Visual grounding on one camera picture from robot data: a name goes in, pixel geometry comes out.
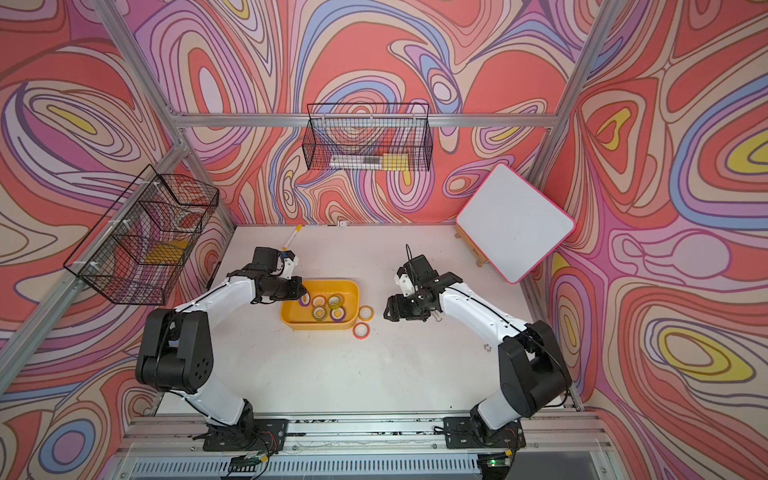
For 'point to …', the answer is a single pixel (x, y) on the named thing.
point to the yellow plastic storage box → (297, 318)
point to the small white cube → (342, 223)
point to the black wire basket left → (139, 249)
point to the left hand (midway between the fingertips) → (306, 290)
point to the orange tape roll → (366, 312)
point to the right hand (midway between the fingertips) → (398, 321)
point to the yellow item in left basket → (167, 253)
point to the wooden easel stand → (479, 257)
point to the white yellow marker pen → (293, 235)
